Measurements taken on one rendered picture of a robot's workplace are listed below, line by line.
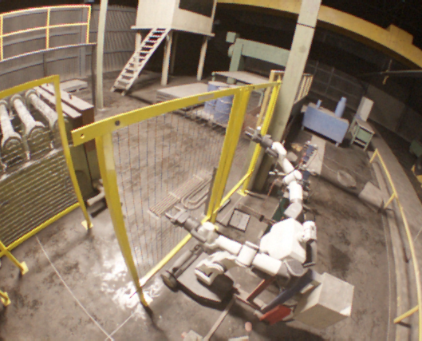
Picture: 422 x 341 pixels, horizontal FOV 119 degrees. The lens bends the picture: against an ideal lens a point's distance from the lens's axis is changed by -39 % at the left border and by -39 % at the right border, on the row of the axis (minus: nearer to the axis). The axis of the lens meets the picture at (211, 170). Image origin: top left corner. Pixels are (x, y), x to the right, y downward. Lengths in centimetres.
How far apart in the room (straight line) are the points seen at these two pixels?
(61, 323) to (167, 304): 116
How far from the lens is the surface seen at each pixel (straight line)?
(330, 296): 160
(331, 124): 741
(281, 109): 297
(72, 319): 236
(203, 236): 110
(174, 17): 917
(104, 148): 76
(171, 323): 216
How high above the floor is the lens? 212
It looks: 35 degrees down
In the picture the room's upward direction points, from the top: 12 degrees clockwise
